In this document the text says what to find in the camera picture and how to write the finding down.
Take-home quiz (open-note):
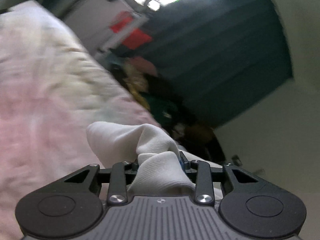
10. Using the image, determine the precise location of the white zip-up jacket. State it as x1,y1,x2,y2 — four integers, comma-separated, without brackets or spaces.
86,122,195,196

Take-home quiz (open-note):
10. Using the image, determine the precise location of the pile of clothes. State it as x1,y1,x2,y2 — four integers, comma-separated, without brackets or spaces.
110,56,226,165

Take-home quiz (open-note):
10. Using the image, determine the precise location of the pastel tie-dye bed duvet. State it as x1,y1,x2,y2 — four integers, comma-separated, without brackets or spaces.
1,1,156,239

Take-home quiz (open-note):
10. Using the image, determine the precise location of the dark teal right curtain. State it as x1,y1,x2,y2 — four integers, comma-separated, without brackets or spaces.
120,0,295,131

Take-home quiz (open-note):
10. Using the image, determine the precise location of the red laundry bag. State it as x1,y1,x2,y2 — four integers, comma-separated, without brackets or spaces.
108,11,152,50

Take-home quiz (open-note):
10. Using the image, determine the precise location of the garment steamer stand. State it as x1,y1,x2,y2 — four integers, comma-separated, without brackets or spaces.
98,0,161,53

